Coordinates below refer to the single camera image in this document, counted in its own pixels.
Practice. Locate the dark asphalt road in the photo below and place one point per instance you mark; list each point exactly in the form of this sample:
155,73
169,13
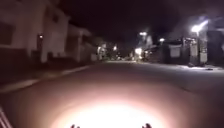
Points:
133,83

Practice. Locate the robot's own part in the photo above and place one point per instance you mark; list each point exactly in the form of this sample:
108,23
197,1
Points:
75,126
146,126

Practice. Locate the building with lamp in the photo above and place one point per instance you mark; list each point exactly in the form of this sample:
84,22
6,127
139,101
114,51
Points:
196,43

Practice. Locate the pale house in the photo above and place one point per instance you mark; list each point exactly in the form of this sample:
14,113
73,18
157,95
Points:
80,43

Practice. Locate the pale concrete kerb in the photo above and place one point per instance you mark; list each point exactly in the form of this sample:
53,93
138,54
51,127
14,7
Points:
36,79

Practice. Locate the pale building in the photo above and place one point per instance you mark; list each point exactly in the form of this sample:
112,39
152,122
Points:
26,30

